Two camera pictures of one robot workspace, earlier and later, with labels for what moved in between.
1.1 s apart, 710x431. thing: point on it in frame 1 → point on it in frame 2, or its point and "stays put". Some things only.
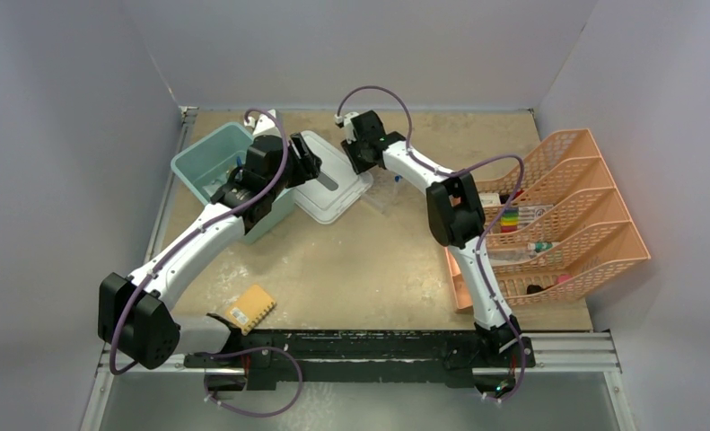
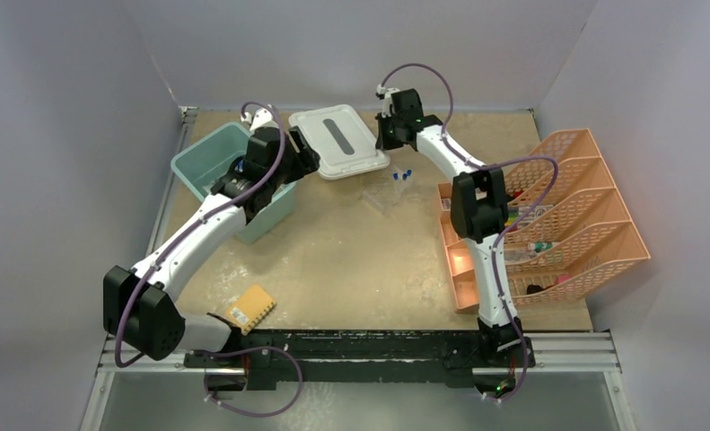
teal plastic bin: (205, 163) stays put
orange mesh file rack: (554, 226) stays put
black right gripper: (349, 146) → (383, 144)
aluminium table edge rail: (188, 115) stays put
